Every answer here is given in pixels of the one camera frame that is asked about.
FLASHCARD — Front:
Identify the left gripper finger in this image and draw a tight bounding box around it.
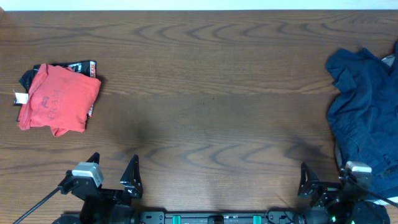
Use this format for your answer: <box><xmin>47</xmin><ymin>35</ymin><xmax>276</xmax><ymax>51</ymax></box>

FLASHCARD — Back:
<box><xmin>87</xmin><ymin>152</ymin><xmax>100</xmax><ymax>164</ymax></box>
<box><xmin>120</xmin><ymin>154</ymin><xmax>143</xmax><ymax>198</ymax></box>

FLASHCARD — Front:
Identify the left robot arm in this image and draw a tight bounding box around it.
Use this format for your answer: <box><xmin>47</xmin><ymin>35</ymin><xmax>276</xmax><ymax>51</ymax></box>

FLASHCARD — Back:
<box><xmin>54</xmin><ymin>152</ymin><xmax>143</xmax><ymax>224</ymax></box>

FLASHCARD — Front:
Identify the red soccer t-shirt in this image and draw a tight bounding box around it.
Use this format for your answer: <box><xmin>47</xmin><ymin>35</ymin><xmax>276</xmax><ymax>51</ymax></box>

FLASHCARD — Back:
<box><xmin>17</xmin><ymin>64</ymin><xmax>101</xmax><ymax>137</ymax></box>

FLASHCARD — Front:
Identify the navy blue shirt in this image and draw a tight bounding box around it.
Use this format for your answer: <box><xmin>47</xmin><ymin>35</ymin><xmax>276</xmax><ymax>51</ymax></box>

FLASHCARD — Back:
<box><xmin>326</xmin><ymin>48</ymin><xmax>397</xmax><ymax>198</ymax></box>

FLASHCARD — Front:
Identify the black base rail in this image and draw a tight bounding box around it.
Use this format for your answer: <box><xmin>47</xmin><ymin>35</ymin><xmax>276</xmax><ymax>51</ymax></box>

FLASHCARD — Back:
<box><xmin>60</xmin><ymin>208</ymin><xmax>312</xmax><ymax>224</ymax></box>

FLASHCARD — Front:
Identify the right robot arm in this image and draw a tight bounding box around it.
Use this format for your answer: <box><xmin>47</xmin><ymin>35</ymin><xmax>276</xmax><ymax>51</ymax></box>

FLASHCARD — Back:
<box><xmin>294</xmin><ymin>161</ymin><xmax>392</xmax><ymax>224</ymax></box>

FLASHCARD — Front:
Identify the folded black printed shirt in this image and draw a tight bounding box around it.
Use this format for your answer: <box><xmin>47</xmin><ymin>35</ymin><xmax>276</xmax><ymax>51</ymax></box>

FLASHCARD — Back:
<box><xmin>13</xmin><ymin>60</ymin><xmax>97</xmax><ymax>124</ymax></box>

